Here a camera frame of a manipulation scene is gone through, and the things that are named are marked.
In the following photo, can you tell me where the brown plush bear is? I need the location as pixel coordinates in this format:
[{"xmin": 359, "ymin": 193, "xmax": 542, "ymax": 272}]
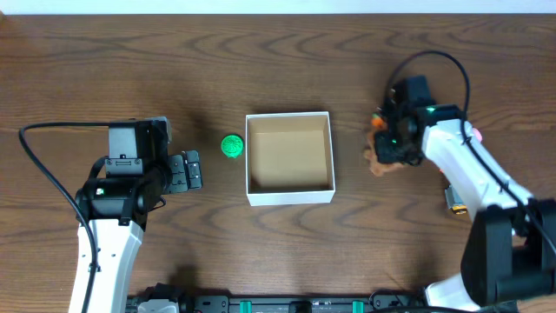
[{"xmin": 363, "ymin": 113, "xmax": 404, "ymax": 176}]

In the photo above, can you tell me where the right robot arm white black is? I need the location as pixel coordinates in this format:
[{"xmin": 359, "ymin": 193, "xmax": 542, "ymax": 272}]
[{"xmin": 372, "ymin": 102, "xmax": 555, "ymax": 311}]

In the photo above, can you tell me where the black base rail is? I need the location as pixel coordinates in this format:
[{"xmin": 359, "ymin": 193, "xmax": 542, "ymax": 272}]
[{"xmin": 123, "ymin": 283, "xmax": 452, "ymax": 313}]

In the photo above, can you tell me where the white cardboard box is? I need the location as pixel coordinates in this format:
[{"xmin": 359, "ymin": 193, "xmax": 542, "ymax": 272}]
[{"xmin": 245, "ymin": 111, "xmax": 336, "ymax": 206}]

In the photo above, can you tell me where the pink white duck toy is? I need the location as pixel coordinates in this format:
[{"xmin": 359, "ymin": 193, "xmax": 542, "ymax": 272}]
[{"xmin": 473, "ymin": 128, "xmax": 483, "ymax": 143}]

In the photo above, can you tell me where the grey yellow toy truck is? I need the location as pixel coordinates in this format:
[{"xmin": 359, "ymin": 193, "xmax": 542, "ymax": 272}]
[{"xmin": 445, "ymin": 185, "xmax": 467, "ymax": 215}]

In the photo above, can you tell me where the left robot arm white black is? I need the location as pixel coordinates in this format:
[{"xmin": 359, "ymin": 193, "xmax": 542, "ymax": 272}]
[{"xmin": 69, "ymin": 150, "xmax": 202, "ymax": 312}]

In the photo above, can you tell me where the green round toy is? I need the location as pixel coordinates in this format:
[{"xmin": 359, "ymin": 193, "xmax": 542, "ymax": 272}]
[{"xmin": 221, "ymin": 134, "xmax": 244, "ymax": 158}]

